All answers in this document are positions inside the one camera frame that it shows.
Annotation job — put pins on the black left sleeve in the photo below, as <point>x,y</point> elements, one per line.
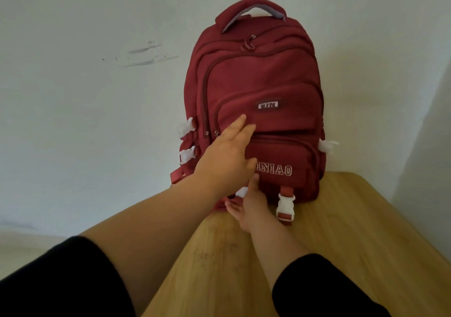
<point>67,281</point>

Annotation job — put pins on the red backpack with white buckles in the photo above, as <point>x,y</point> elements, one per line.
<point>260,73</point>

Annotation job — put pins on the person's left middle finger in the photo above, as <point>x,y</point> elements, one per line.
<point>235,124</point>

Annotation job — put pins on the person's left hand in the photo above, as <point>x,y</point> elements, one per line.
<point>222,161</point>

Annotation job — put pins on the person's right thumb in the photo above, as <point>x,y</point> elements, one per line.
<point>254,184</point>

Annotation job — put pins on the person's left forearm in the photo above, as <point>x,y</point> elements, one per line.
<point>155,232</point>

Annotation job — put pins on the person's right forearm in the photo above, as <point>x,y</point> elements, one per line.
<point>278,246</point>

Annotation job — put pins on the black sleeve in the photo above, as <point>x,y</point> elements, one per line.
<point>324,288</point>
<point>67,281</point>

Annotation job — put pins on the person's left thumb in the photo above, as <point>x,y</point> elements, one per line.
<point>251,165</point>

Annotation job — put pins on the black right sleeve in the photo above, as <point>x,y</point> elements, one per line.
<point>324,288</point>

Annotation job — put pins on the person's right hand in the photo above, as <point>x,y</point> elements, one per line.
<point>255,211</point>

